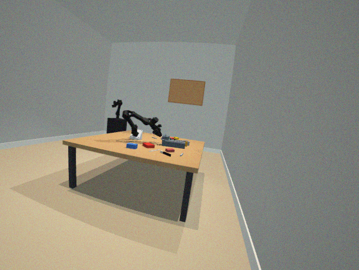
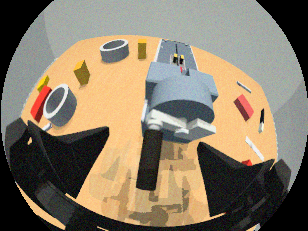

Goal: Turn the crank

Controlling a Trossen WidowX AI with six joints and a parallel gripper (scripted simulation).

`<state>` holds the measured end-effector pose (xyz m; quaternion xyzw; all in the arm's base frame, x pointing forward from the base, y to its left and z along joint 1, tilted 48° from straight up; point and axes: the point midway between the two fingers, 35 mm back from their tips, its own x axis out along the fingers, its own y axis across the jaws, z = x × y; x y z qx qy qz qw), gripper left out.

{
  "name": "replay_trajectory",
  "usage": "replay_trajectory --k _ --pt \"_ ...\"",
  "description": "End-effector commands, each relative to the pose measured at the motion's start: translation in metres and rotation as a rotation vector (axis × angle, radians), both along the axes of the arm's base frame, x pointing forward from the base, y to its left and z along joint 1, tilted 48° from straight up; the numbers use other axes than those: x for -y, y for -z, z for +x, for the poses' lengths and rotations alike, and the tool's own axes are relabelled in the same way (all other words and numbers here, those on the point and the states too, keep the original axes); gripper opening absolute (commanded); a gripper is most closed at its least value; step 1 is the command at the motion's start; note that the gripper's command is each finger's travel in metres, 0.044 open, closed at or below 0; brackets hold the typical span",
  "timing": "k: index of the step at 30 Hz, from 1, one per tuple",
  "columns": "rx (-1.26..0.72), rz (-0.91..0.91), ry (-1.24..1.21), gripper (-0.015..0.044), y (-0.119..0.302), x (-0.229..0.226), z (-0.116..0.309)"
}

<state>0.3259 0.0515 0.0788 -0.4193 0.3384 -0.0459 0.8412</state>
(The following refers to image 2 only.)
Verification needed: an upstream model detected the red rectangular block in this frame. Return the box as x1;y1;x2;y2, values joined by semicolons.
242;160;252;165
31;86;52;122
234;94;254;122

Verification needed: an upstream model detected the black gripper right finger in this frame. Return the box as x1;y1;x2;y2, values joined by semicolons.
196;142;275;217

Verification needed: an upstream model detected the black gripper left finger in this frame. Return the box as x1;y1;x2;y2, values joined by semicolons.
28;119;110;199

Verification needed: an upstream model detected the grey ring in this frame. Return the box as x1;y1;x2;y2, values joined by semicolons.
42;83;77;127
100;39;129;63

